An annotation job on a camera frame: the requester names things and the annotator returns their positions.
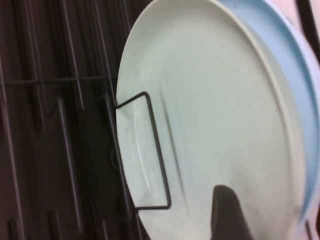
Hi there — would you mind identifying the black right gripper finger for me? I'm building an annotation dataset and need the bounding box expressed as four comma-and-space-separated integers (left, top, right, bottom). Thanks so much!
211, 184, 254, 240

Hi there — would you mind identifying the light blue round plate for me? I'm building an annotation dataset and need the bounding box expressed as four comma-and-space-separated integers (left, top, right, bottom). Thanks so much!
219, 0, 320, 227

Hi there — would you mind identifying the black wire dish rack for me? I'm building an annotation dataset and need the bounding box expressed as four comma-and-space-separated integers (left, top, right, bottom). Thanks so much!
0, 0, 320, 240
0, 0, 151, 240

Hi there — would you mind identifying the pale green round plate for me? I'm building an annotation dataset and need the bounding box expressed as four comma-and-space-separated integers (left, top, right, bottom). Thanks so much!
116, 0, 310, 240

